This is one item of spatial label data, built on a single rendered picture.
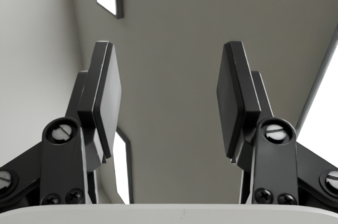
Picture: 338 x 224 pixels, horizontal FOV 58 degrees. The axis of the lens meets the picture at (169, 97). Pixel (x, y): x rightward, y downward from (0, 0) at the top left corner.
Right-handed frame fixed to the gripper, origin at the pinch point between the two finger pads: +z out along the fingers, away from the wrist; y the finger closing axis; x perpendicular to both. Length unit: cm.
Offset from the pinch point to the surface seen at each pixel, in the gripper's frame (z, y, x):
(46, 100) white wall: 232, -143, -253
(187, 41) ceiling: 135, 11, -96
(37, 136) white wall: 213, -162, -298
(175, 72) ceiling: 138, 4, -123
